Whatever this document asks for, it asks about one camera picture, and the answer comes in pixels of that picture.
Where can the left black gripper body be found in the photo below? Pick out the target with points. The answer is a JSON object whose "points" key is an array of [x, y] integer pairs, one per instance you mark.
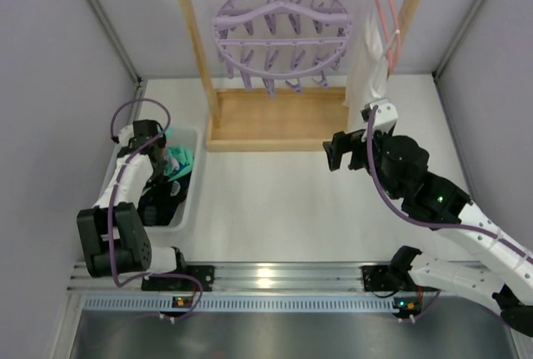
{"points": [[157, 170]]}

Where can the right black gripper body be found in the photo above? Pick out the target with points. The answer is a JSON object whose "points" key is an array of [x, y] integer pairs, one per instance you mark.
{"points": [[355, 152]]}

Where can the green sock front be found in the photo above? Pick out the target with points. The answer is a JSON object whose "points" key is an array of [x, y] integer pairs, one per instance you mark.
{"points": [[179, 162]]}

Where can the black blue grey sock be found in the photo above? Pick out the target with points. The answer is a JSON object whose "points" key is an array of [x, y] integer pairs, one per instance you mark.
{"points": [[159, 203]]}

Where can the purple round clip hanger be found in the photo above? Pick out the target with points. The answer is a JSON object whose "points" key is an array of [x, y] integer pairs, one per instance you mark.
{"points": [[281, 42]]}

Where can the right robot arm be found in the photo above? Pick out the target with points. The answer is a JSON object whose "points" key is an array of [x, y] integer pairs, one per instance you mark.
{"points": [[398, 167]]}

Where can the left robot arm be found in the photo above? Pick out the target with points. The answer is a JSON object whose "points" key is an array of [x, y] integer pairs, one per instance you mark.
{"points": [[147, 187]]}

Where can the white cloth on hanger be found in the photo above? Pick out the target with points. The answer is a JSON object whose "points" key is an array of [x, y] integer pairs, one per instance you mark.
{"points": [[367, 75]]}

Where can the white plastic basket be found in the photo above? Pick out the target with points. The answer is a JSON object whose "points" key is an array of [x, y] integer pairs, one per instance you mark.
{"points": [[191, 192]]}

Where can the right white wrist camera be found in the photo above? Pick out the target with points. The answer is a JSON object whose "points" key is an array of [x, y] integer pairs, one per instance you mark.
{"points": [[380, 115]]}

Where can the wooden clothes rack frame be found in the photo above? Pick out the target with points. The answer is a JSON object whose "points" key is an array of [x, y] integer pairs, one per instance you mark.
{"points": [[253, 121]]}

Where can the pink wire hanger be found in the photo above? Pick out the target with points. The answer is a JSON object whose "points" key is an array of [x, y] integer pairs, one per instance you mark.
{"points": [[390, 26]]}

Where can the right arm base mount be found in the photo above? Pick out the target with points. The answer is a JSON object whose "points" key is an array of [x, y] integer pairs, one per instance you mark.
{"points": [[381, 278]]}

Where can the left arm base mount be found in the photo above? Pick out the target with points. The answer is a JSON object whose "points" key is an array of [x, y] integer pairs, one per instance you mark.
{"points": [[182, 280]]}

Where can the grey slotted cable duct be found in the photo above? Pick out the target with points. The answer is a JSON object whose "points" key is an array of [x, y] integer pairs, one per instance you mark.
{"points": [[212, 303]]}

